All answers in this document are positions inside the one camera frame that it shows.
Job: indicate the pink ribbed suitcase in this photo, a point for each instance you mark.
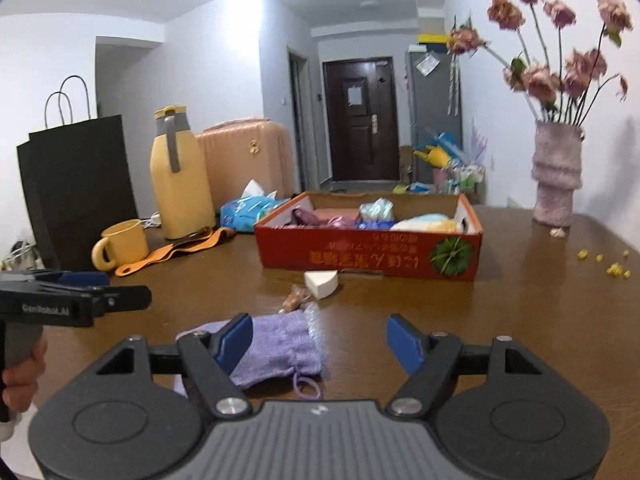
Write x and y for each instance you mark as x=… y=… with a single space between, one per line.
x=235 y=170

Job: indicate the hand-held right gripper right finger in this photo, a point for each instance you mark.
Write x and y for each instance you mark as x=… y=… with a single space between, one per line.
x=402 y=342

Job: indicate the white wedge makeup sponge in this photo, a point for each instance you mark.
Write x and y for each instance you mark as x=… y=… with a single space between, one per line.
x=320 y=284

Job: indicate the pink satin cloth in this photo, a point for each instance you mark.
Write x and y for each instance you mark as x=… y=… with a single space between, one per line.
x=307 y=217

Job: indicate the small brown object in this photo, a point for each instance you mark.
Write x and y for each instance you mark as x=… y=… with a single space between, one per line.
x=292 y=300

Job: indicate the yellow plush toy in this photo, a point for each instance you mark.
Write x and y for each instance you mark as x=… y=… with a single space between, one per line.
x=445 y=227

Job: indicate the yellow box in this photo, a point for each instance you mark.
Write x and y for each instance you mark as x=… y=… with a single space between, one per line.
x=431 y=38

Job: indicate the red cardboard box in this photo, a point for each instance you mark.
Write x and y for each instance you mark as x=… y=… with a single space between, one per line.
x=350 y=255

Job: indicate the scattered yellow crumbs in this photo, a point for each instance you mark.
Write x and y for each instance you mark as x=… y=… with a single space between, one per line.
x=612 y=270

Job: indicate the bunch of dried pink roses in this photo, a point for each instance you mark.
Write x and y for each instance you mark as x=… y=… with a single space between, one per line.
x=542 y=82

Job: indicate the dark brown door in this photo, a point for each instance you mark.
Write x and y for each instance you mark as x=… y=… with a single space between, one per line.
x=360 y=135

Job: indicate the clear plastic packet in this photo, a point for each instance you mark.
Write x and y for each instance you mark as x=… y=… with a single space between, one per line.
x=428 y=64

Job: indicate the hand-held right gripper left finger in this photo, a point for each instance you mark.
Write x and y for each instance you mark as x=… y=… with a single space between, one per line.
x=235 y=340

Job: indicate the grey refrigerator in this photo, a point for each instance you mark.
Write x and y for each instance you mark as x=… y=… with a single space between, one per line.
x=435 y=105

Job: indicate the yellow mug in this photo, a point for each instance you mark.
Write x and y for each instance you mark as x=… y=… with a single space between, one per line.
x=127 y=245

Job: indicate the white plush toy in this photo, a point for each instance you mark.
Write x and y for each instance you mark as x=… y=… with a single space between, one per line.
x=417 y=220

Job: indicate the cluster of small bottles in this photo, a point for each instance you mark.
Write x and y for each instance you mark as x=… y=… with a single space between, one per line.
x=465 y=175

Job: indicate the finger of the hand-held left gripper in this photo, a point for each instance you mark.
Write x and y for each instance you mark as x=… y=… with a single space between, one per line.
x=85 y=279
x=127 y=299

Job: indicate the person's left hand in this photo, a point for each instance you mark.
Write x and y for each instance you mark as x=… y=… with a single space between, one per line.
x=22 y=385

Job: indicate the blue tissue pack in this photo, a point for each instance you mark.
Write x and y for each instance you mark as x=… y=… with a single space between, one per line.
x=245 y=212

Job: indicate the black paper bag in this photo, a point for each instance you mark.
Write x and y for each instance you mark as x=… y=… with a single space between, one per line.
x=75 y=185

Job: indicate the pink knit-covered vase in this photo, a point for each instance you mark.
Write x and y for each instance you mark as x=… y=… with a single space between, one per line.
x=555 y=175

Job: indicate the yellow and blue bag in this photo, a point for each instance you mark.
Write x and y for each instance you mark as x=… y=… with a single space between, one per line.
x=437 y=155

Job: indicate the purple knit pouch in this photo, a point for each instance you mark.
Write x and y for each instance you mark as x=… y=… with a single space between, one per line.
x=280 y=350

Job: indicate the blue white pocket tissue packet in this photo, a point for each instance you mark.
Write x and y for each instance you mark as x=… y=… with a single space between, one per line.
x=375 y=225

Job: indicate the yellow thermos jug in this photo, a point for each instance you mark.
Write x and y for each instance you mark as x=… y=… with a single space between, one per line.
x=180 y=190

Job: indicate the fallen dried petal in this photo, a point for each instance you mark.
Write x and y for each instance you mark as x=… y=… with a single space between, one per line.
x=557 y=233

